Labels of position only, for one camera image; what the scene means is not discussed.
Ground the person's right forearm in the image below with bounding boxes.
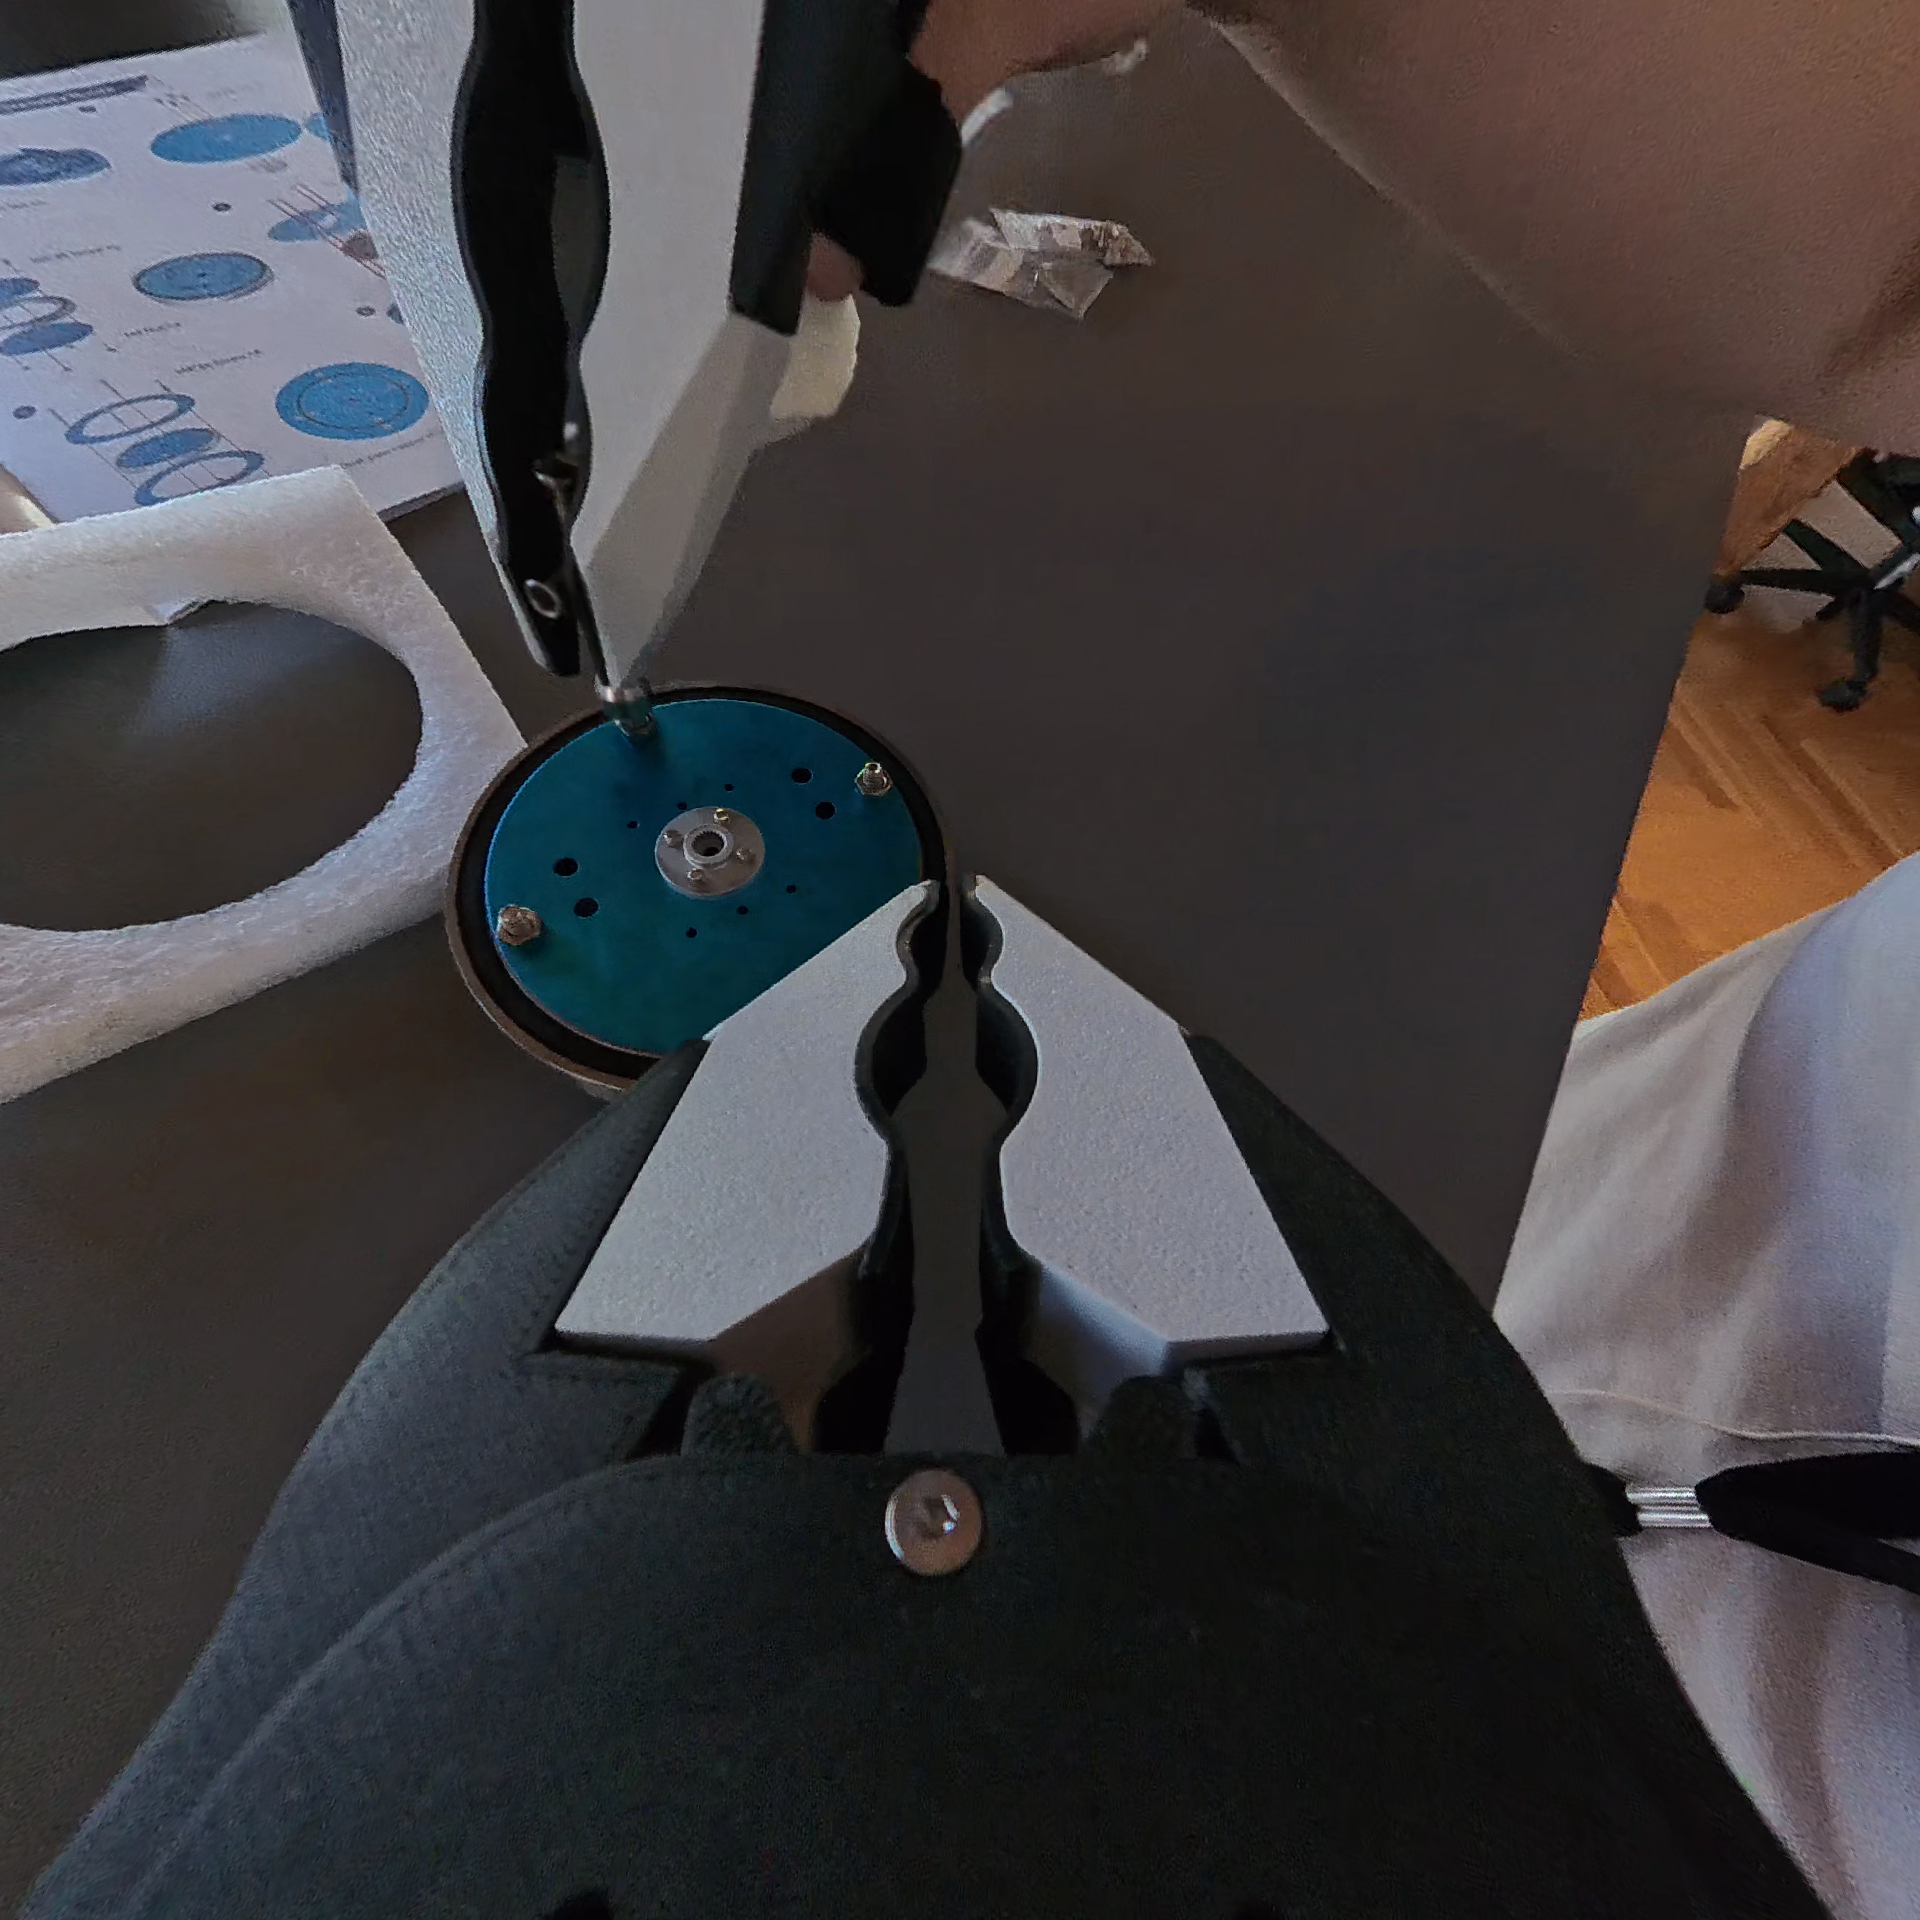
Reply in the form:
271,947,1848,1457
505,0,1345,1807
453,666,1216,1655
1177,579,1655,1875
1199,0,1920,453

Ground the metal cross socket wrench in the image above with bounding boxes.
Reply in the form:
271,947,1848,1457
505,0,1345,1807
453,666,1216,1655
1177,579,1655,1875
532,450,656,739

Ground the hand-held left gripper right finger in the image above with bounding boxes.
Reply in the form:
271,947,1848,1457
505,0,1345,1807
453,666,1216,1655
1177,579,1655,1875
959,872,1333,1375

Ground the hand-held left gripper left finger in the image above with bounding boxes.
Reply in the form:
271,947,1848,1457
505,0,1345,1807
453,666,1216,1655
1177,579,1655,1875
556,882,950,1373

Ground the clear plastic parts bag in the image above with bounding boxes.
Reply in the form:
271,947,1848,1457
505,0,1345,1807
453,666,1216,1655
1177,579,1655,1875
927,208,1156,320

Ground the blue disc with black rim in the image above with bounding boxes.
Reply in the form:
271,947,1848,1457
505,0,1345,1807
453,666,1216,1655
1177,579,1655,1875
447,688,950,1088

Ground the black office chair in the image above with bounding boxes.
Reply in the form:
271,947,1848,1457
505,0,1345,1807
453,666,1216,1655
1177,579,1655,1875
1702,450,1920,712

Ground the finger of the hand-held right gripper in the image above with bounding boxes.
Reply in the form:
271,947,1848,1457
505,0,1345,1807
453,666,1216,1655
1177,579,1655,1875
559,0,863,688
335,0,590,681

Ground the person's right hand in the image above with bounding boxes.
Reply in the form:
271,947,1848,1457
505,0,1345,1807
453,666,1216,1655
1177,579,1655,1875
906,0,1232,118

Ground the person's white t-shirt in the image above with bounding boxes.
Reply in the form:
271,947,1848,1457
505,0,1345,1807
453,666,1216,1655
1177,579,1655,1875
1493,855,1920,1920

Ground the instruction sheet with blue drawings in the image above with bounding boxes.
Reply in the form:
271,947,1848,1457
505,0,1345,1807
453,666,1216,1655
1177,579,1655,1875
0,32,458,522

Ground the white foam sheet with hole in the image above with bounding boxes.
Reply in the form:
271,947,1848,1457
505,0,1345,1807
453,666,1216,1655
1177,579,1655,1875
0,463,529,1103

